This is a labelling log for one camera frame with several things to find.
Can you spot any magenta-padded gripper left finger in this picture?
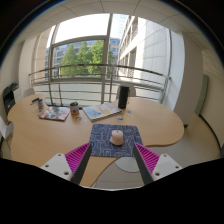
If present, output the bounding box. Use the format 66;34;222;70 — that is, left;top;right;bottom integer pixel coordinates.
40;142;93;185

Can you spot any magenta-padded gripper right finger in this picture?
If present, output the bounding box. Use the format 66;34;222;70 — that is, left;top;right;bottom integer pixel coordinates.
132;142;184;186

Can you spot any beige computer mouse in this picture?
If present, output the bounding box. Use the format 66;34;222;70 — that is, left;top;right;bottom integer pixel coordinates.
109;129;125;146

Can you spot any blue patterned mouse pad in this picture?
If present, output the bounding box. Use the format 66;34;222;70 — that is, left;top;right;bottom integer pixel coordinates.
88;123;144;158

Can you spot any grey round table base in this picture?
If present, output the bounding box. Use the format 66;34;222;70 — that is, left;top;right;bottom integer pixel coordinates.
114;156;141;173

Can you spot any red magazine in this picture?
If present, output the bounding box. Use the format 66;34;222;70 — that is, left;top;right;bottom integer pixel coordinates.
39;105;71;122

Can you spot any white mug with plant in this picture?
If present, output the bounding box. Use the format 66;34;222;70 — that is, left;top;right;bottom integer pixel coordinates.
69;101;80;117

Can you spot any small blue white can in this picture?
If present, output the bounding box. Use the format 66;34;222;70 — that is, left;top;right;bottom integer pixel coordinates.
36;98;45;112

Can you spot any light blue magazine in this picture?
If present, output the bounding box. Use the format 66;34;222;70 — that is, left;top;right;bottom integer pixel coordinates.
82;102;123;122

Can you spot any black cylindrical flask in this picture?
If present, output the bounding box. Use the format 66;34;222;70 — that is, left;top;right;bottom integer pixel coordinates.
117;85;130;110

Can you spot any black printer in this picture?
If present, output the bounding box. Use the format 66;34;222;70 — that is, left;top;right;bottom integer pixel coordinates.
2;81;20;114

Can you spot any metal balcony railing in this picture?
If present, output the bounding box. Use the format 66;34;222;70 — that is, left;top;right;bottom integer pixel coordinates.
28;63;171;104

